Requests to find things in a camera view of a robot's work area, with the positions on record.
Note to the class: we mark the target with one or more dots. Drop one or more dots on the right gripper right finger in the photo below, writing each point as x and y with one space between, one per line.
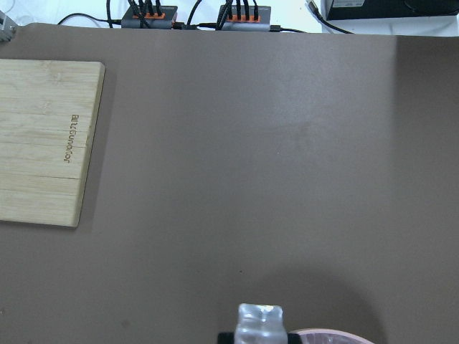
294 338

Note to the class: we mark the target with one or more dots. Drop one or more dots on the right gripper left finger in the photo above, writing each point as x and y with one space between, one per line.
226 338

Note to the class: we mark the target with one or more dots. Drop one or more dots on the clear ice cube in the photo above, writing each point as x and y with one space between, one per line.
260 324

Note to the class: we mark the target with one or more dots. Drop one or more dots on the pink bowl of ice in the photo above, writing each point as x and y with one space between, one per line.
329 336

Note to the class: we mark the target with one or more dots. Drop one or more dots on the bamboo cutting board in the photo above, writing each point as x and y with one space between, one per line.
49 110

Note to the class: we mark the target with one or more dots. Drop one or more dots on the orange usb hub near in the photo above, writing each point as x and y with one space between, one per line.
228 20

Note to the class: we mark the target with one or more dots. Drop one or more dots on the orange usb hub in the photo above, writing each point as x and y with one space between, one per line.
165 21
228 20

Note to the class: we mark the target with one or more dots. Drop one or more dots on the orange usb hub far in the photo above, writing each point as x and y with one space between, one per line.
165 21

